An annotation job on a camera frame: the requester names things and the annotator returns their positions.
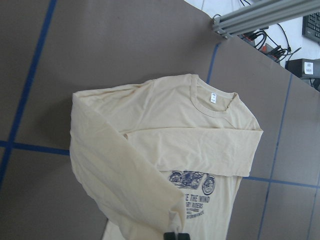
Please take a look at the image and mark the aluminium frame post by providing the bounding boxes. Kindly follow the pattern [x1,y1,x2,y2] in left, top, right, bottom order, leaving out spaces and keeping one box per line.
[212,0,320,39]

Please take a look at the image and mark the black box with label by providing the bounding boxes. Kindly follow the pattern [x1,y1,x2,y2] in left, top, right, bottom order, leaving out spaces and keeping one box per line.
[285,58,320,79]

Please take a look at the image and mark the cream long-sleeve printed shirt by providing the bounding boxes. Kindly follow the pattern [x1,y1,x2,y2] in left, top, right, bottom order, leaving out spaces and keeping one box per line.
[69,74,263,240]

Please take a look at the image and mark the black keyboard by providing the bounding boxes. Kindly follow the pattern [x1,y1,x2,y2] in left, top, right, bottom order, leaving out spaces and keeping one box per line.
[302,12,320,43]

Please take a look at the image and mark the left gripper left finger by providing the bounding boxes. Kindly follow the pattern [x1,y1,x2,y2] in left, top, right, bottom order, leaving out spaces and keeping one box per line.
[163,227,177,240]

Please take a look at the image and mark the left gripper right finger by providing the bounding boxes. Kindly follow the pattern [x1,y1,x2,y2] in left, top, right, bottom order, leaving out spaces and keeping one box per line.
[177,227,191,240]

